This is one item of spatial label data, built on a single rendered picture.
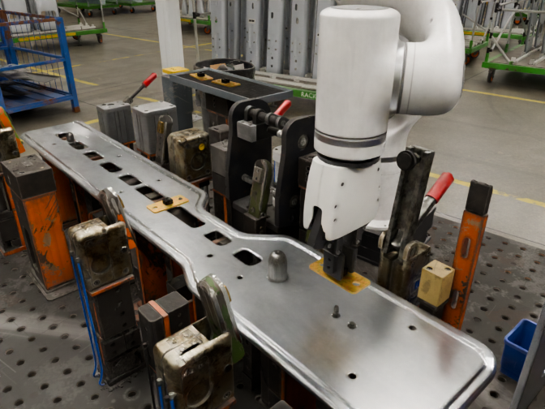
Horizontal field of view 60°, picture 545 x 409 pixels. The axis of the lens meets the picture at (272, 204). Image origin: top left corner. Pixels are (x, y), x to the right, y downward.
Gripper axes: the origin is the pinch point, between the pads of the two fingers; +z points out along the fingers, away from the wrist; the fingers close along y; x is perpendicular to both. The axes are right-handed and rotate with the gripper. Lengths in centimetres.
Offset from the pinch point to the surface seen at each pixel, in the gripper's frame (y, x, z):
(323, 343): 5.5, 2.7, 9.7
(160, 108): -17, -77, -1
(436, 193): -22.3, 0.6, -3.0
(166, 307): 16.7, -18.9, 10.7
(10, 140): 14, -102, 7
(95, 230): 18.4, -38.7, 5.3
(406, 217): -14.7, 0.4, -1.3
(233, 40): -308, -428, 47
